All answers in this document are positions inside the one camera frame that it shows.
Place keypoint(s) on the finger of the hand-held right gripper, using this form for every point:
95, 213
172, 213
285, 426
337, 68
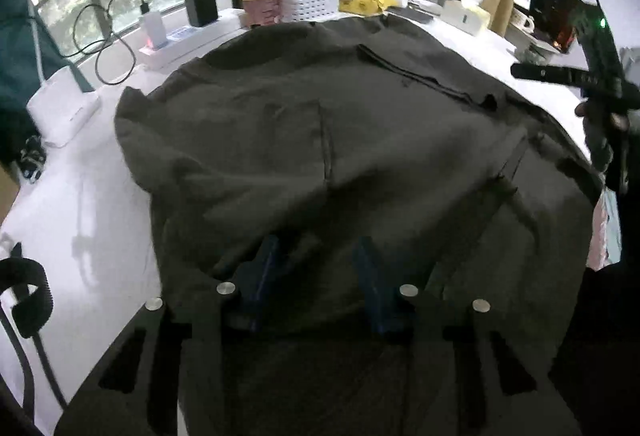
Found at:
545, 73

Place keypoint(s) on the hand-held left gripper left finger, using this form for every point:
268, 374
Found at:
265, 266

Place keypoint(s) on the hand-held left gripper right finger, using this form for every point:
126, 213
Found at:
372, 276

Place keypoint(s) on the dark grey shirt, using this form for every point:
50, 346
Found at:
300, 141

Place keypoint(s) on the person's right hand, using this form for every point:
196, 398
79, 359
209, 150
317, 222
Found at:
595, 136

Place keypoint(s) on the white mug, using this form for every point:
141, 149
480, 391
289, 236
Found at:
521, 22

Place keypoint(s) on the dark screen with lights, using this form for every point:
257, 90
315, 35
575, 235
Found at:
555, 11

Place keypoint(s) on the tissue box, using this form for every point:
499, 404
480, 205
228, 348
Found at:
465, 16

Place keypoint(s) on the grey flat device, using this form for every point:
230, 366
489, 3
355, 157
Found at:
421, 15

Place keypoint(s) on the pink patterned cloth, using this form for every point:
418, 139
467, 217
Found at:
602, 236

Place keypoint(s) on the white table cover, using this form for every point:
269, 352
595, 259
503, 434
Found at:
90, 196

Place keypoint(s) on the yellow plastic bag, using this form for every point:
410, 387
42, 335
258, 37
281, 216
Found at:
367, 2

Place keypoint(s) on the white power strip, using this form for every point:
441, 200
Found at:
200, 41

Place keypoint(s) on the black small object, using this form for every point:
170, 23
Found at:
32, 159

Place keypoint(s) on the white desk lamp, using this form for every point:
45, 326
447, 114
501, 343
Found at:
62, 109

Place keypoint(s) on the red can with yellow lid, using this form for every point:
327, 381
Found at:
261, 9

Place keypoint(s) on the white charger block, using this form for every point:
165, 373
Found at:
154, 30

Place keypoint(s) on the black charger block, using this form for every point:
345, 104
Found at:
201, 6

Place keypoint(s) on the teal curtain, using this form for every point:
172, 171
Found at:
25, 56

